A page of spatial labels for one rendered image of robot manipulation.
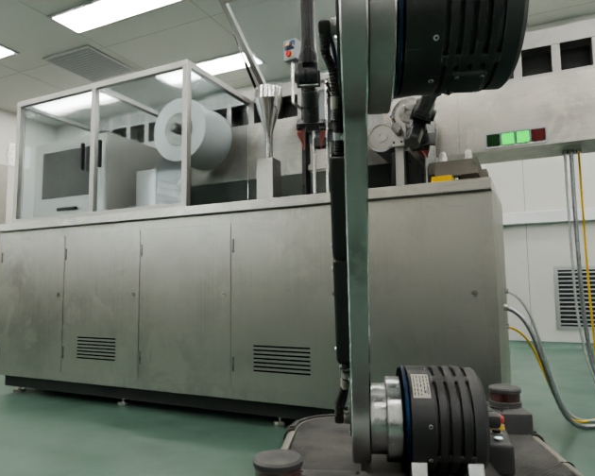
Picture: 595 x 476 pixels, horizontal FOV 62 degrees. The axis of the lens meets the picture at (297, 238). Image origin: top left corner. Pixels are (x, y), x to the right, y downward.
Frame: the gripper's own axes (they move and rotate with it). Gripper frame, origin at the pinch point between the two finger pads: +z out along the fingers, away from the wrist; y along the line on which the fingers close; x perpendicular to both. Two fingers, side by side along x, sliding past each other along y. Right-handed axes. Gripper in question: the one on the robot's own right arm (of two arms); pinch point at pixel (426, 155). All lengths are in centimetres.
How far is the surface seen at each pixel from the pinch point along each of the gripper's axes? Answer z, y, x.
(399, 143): -9.7, -9.1, -0.7
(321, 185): 28, -59, 15
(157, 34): 24, -256, 213
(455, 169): -0.8, 11.9, -10.1
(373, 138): -6.3, -21.6, 7.7
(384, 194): -17.1, -9.4, -33.0
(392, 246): -5.3, -7.9, -47.9
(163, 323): 9, -111, -73
